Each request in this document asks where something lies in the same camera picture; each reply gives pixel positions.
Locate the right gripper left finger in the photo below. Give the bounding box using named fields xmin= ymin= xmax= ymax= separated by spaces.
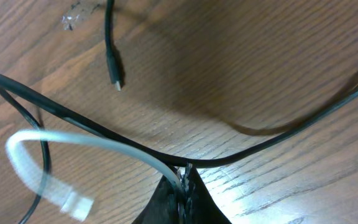
xmin=132 ymin=176 xmax=180 ymax=224

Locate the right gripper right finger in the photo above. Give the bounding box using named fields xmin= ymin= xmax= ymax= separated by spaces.
xmin=182 ymin=164 xmax=231 ymax=224

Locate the white USB cable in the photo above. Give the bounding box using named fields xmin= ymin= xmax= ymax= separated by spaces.
xmin=4 ymin=129 xmax=183 ymax=222

